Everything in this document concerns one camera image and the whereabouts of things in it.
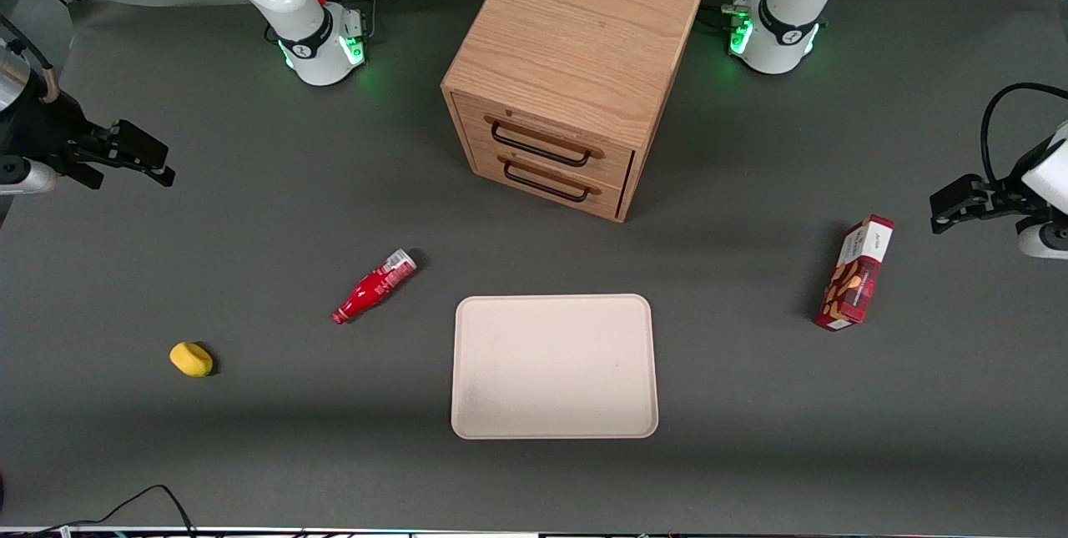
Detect red ketchup bottle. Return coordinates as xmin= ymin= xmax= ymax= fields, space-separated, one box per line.
xmin=331 ymin=248 xmax=418 ymax=326

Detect wooden drawer front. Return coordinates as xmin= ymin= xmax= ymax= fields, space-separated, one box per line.
xmin=467 ymin=143 xmax=628 ymax=220
xmin=451 ymin=93 xmax=637 ymax=190

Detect black cable at table edge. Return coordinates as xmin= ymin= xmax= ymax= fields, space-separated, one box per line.
xmin=0 ymin=484 xmax=198 ymax=538

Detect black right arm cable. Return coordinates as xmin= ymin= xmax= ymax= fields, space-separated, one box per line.
xmin=0 ymin=15 xmax=61 ymax=103

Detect black metal drawer handle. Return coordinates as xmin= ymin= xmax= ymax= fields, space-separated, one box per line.
xmin=490 ymin=120 xmax=592 ymax=168
xmin=502 ymin=158 xmax=591 ymax=204

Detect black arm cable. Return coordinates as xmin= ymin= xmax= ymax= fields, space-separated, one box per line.
xmin=0 ymin=15 xmax=61 ymax=103
xmin=980 ymin=82 xmax=1068 ymax=184

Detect beige rectangular tray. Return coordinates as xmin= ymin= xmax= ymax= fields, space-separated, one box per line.
xmin=451 ymin=294 xmax=660 ymax=440

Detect wooden drawer cabinet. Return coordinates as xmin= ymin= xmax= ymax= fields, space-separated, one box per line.
xmin=441 ymin=0 xmax=708 ymax=224

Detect yellow sponge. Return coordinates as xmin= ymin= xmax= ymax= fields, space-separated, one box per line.
xmin=169 ymin=342 xmax=214 ymax=379

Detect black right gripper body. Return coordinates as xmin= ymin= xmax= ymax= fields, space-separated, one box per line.
xmin=33 ymin=108 xmax=116 ymax=191

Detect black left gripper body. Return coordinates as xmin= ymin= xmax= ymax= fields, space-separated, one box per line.
xmin=983 ymin=173 xmax=1034 ymax=219

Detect red snack box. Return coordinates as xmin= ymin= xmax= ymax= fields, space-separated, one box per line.
xmin=814 ymin=214 xmax=895 ymax=332

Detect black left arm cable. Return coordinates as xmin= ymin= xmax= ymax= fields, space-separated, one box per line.
xmin=980 ymin=82 xmax=1068 ymax=184

